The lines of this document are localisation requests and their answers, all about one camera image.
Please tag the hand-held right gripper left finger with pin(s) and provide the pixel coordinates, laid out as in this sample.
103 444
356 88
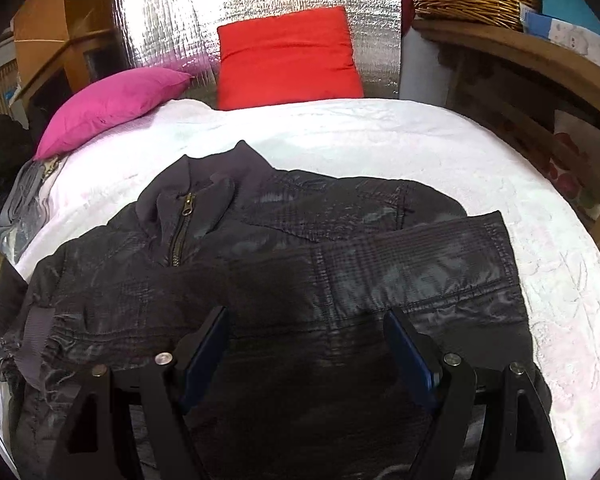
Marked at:
207 352

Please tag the wooden cabinet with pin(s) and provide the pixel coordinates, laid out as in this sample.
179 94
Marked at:
55 25

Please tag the white patterned box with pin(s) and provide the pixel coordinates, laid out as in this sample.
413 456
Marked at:
565 35

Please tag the grey patterned bedsheet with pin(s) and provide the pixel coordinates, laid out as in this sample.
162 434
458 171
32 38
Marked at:
27 205

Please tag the white textured blanket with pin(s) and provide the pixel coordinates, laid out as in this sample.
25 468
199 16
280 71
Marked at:
480 150

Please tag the curved wooden shelf unit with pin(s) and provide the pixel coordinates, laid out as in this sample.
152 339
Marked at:
525 75

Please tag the silver insulation mat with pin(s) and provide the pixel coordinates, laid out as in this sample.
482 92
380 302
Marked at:
190 20

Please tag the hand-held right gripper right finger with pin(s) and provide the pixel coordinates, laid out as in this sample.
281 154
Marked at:
405 355

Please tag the magenta cloth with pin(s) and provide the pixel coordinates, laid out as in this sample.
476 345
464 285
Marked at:
107 107

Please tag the red dotted cloth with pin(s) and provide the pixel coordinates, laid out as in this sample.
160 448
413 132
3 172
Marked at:
572 170

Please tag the dark zip jacket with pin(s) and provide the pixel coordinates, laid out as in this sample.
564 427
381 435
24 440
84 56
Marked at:
290 280

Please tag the blue cardboard box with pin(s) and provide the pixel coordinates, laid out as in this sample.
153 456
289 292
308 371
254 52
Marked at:
570 5

